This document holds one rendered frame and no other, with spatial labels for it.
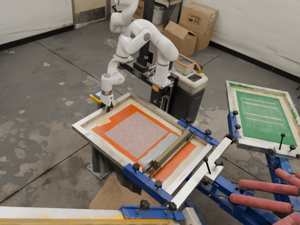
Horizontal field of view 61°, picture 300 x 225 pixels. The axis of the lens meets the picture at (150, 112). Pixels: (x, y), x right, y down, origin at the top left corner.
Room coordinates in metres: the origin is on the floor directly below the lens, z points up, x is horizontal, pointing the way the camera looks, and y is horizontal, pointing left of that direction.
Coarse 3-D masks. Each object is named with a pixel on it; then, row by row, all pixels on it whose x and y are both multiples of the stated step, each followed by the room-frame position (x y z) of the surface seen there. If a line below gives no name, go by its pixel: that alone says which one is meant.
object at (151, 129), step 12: (132, 108) 1.48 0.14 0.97; (120, 120) 1.33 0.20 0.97; (132, 120) 1.35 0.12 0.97; (144, 120) 1.38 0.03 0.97; (156, 120) 1.40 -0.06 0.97; (144, 132) 1.25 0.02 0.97; (156, 132) 1.27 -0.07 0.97; (168, 132) 1.29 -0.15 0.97; (156, 144) 1.16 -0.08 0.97; (192, 144) 1.22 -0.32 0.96; (180, 156) 1.09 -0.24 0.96
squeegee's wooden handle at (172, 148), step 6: (186, 132) 1.21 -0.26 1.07; (180, 138) 1.15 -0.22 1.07; (186, 138) 1.20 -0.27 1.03; (174, 144) 1.09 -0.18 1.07; (180, 144) 1.14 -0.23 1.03; (168, 150) 1.03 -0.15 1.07; (174, 150) 1.08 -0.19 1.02; (162, 156) 0.98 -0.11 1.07; (168, 156) 1.03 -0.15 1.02; (156, 162) 0.93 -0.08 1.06; (162, 162) 0.98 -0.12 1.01
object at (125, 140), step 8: (112, 120) 1.32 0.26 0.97; (96, 128) 1.22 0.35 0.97; (104, 128) 1.23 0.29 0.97; (112, 128) 1.24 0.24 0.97; (120, 128) 1.25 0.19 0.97; (128, 128) 1.27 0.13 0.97; (104, 136) 1.16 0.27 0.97; (112, 136) 1.17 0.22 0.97; (120, 136) 1.18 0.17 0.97; (128, 136) 1.19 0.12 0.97; (136, 136) 1.20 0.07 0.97; (112, 144) 1.10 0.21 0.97; (120, 144) 1.11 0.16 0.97; (128, 144) 1.12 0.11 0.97; (136, 144) 1.13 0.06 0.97; (144, 144) 1.14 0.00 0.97; (152, 144) 1.15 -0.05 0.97; (128, 152) 1.05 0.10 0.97; (136, 152) 1.06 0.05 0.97; (144, 152) 1.08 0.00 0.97; (136, 160) 1.00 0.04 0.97; (176, 160) 1.05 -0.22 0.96; (160, 168) 0.97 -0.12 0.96; (168, 168) 0.98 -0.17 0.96; (160, 176) 0.91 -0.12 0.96; (168, 176) 0.92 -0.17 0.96
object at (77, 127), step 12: (132, 96) 1.60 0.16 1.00; (156, 108) 1.49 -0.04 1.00; (84, 120) 1.24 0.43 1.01; (168, 120) 1.40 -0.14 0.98; (84, 132) 1.13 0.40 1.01; (96, 144) 1.05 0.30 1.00; (204, 144) 1.23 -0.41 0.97; (108, 156) 0.98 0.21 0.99; (204, 156) 1.10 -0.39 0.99; (192, 168) 0.98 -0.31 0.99; (180, 180) 0.88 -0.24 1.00; (168, 192) 0.79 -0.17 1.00
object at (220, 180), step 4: (220, 176) 0.92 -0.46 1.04; (216, 180) 0.89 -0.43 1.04; (220, 180) 0.89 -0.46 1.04; (224, 180) 0.89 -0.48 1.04; (228, 180) 0.90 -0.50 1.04; (212, 184) 0.88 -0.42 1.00; (220, 184) 0.86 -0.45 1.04; (224, 184) 0.87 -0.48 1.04; (228, 184) 0.87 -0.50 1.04; (232, 184) 0.88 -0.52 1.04; (220, 188) 0.86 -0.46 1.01; (224, 188) 0.85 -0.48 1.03; (228, 188) 0.84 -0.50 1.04; (232, 188) 0.85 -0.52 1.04; (224, 192) 0.84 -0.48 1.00; (228, 192) 0.83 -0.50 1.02; (232, 192) 0.82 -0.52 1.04
